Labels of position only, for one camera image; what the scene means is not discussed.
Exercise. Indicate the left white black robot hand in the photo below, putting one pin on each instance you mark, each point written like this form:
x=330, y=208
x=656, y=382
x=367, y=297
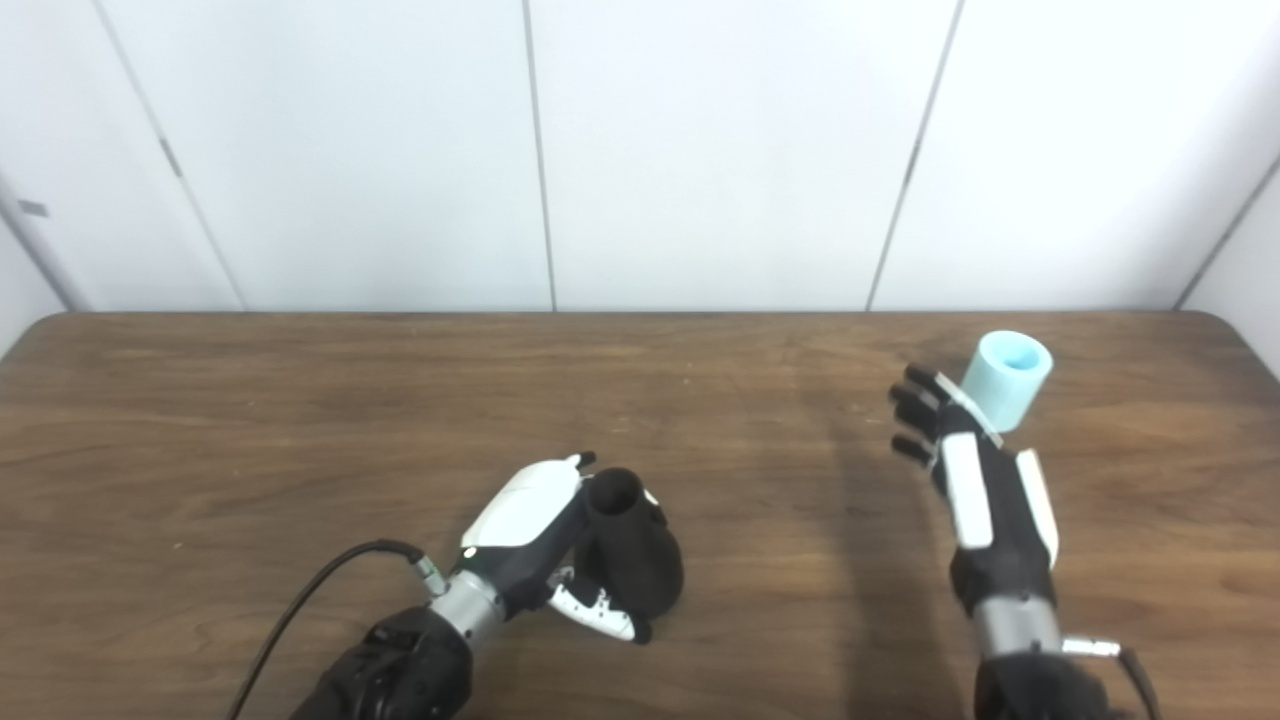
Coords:
x=525, y=515

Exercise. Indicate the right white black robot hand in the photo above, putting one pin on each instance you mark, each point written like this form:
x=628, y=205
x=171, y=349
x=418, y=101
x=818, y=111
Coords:
x=1005, y=530

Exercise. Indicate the black funnel-shaped nozzle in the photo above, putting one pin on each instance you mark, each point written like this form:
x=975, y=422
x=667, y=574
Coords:
x=640, y=565

